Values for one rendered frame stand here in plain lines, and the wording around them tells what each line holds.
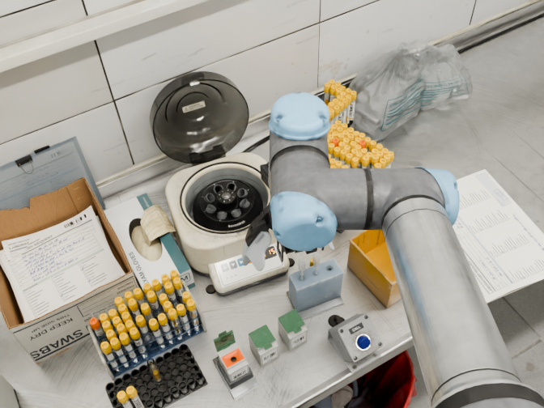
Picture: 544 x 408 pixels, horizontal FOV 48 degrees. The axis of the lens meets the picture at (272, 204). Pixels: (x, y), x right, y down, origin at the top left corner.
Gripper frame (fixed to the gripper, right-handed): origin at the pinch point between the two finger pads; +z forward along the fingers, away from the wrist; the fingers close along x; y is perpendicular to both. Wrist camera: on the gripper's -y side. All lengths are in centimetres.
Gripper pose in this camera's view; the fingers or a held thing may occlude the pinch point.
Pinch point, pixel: (285, 249)
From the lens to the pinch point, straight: 104.8
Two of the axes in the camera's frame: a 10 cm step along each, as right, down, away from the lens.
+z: -0.2, 6.1, 7.9
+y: 3.2, 7.6, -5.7
